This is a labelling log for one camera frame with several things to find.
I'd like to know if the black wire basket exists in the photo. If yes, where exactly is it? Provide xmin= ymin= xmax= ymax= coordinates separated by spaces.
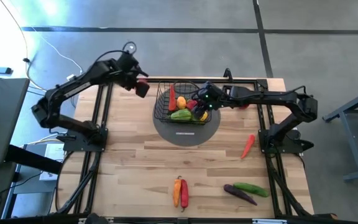
xmin=153 ymin=80 xmax=213 ymax=126

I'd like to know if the green cucumber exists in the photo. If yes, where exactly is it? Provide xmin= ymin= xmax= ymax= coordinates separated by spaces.
xmin=232 ymin=182 xmax=270 ymax=198

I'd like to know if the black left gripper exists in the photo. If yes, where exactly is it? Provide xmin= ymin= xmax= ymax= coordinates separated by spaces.
xmin=119 ymin=67 xmax=151 ymax=99

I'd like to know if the red long pepper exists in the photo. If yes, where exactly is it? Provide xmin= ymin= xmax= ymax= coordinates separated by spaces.
xmin=180 ymin=179 xmax=190 ymax=213

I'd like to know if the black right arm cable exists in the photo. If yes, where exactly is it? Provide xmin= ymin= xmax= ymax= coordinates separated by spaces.
xmin=174 ymin=80 xmax=199 ymax=91

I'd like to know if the white box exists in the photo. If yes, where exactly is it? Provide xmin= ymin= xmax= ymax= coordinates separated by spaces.
xmin=39 ymin=142 xmax=65 ymax=182

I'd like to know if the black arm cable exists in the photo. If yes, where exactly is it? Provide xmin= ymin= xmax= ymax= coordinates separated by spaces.
xmin=174 ymin=80 xmax=199 ymax=91
xmin=96 ymin=41 xmax=138 ymax=65

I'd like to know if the orange-red chili pepper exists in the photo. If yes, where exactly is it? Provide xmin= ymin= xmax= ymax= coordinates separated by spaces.
xmin=168 ymin=83 xmax=178 ymax=112
xmin=240 ymin=134 xmax=256 ymax=160

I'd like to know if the green bell pepper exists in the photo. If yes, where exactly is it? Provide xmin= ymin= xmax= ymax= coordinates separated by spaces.
xmin=170 ymin=108 xmax=193 ymax=122

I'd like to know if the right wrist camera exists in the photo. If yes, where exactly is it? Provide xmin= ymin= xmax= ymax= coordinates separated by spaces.
xmin=202 ymin=81 xmax=223 ymax=94

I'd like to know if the red bell pepper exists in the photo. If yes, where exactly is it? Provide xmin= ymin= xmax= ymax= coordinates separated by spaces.
xmin=185 ymin=98 xmax=198 ymax=111

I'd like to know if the black desk leg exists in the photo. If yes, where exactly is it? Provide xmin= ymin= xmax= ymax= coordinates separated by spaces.
xmin=4 ymin=144 xmax=62 ymax=175

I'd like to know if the red round fruit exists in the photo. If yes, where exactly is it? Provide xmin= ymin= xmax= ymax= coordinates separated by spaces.
xmin=135 ymin=78 xmax=150 ymax=94

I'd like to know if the grey round mat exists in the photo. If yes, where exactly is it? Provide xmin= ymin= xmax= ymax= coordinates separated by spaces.
xmin=152 ymin=88 xmax=222 ymax=147

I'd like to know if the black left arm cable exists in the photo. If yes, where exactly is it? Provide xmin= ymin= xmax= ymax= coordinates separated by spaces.
xmin=96 ymin=41 xmax=138 ymax=65

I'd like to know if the orange long pepper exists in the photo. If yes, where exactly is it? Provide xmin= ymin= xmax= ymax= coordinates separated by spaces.
xmin=172 ymin=175 xmax=182 ymax=208

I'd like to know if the purple eggplant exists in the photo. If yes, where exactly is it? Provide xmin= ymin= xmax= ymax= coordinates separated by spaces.
xmin=223 ymin=184 xmax=258 ymax=207

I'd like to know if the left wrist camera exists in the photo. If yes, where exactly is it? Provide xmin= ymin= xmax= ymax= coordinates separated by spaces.
xmin=118 ymin=51 xmax=139 ymax=71

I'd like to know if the grey desk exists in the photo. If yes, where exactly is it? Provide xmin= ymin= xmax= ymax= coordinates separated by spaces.
xmin=0 ymin=77 xmax=30 ymax=169

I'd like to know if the grey trestle table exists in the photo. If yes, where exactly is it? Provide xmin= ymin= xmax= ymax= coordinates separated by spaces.
xmin=321 ymin=84 xmax=358 ymax=182

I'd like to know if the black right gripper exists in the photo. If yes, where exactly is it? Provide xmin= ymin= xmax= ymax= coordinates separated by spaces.
xmin=191 ymin=92 xmax=231 ymax=118

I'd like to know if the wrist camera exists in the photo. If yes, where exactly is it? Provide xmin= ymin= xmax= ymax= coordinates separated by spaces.
xmin=202 ymin=81 xmax=223 ymax=94
xmin=118 ymin=51 xmax=139 ymax=71

